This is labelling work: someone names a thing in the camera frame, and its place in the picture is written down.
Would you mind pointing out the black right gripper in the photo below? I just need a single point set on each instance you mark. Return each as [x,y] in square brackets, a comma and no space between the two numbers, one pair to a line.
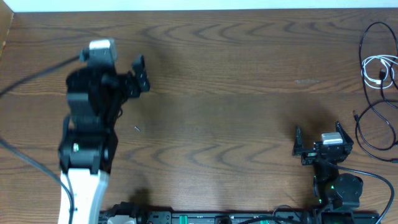
[310,154]

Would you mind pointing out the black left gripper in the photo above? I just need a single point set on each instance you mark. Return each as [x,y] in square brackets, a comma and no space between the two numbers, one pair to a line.
[130,82]

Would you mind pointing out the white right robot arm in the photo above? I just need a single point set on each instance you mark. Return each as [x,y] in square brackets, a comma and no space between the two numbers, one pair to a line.
[338,189]

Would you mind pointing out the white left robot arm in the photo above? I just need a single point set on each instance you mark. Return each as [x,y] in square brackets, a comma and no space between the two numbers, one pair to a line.
[95,95]

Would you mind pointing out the brown cardboard box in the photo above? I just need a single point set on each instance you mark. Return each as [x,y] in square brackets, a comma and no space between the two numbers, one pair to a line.
[6,18]

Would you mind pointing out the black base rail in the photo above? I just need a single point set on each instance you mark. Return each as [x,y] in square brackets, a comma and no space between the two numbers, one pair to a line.
[126,212]

